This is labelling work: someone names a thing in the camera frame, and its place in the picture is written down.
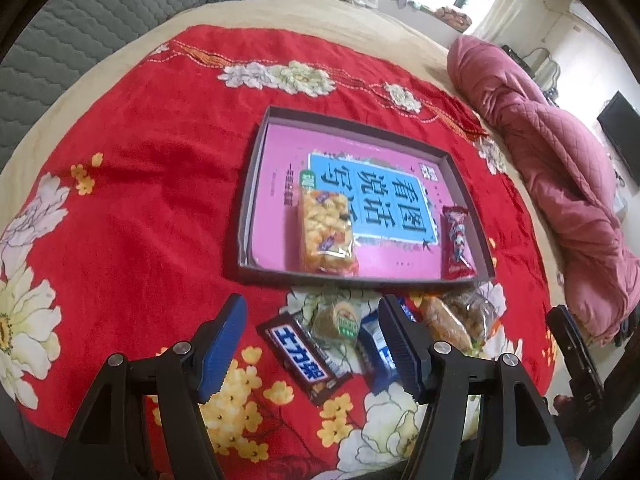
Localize beige bed sheet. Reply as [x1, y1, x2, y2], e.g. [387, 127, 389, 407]
[0, 0, 571, 311]

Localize brown chocolate bar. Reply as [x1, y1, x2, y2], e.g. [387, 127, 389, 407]
[256, 311, 353, 407]

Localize grey quilted headboard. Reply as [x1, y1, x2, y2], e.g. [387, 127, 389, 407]
[0, 0, 246, 161]

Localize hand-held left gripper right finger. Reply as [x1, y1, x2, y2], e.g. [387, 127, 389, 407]
[377, 295, 576, 480]

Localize red floral blanket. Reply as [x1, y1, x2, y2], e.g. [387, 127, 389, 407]
[0, 24, 558, 480]

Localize red candy packet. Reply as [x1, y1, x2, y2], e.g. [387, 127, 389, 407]
[441, 205, 477, 280]

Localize round biscuit packet green label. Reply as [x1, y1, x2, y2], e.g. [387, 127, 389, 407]
[310, 297, 363, 348]

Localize green clear snack packet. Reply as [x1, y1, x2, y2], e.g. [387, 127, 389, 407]
[442, 287, 508, 353]

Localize pink and blue book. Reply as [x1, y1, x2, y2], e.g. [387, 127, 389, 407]
[255, 122, 451, 281]

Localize grey metal chair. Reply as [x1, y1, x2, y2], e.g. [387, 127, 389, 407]
[502, 45, 561, 106]

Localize shallow grey cardboard tray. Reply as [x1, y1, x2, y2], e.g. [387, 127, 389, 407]
[236, 106, 497, 288]

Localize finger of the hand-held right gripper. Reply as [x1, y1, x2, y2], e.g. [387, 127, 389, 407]
[546, 305, 617, 461]

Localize yellow puffed snack packet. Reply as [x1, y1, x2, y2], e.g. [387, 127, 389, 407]
[297, 187, 361, 277]

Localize black television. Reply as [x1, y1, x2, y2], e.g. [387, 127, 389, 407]
[596, 91, 640, 186]

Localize pink quilted duvet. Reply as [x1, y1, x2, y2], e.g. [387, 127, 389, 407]
[446, 35, 640, 346]

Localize clothes on windowsill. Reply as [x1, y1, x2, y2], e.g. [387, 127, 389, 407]
[432, 6, 473, 31]

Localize blue wafer packet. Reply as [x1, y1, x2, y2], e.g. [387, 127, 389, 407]
[356, 300, 418, 395]

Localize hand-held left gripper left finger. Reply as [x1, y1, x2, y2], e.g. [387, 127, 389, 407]
[52, 293, 249, 480]

